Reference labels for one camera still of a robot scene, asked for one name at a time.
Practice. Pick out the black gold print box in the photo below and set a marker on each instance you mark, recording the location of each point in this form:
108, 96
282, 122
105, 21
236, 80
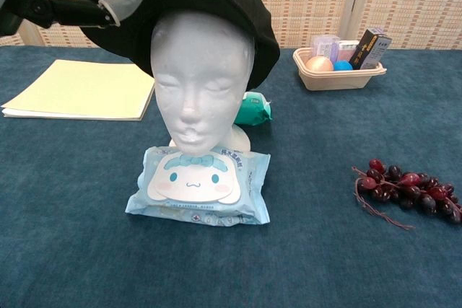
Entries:
364, 50

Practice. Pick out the blue cartoon wet wipes pack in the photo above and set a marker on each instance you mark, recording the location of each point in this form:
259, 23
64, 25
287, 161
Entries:
195, 185

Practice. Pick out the green tissue pack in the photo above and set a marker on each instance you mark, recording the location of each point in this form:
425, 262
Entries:
254, 111

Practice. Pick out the yellow paper notebook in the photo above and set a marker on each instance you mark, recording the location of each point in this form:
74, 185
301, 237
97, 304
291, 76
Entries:
83, 91

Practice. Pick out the pink white box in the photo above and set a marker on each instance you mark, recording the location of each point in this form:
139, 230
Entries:
348, 50

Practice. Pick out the white foam mannequin head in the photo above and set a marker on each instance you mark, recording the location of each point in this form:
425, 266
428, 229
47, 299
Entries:
195, 81

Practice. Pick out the translucent purple box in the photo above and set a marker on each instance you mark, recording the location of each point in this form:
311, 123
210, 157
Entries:
325, 46

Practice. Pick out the dark red grape bunch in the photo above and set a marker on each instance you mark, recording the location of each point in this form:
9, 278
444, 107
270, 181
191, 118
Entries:
411, 187

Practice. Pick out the peach ball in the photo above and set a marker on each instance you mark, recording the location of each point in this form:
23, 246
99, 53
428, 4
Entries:
319, 64

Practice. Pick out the purple grey box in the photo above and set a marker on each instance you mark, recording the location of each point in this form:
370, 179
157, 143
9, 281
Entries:
380, 52

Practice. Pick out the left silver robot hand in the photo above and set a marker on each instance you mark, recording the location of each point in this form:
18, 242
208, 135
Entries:
72, 12

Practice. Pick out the blue ball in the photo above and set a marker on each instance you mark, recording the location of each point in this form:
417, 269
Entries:
343, 66

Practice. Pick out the beige plastic tray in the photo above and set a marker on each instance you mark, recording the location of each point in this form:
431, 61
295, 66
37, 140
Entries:
335, 81

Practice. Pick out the blue table cloth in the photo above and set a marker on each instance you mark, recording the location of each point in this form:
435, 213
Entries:
325, 135

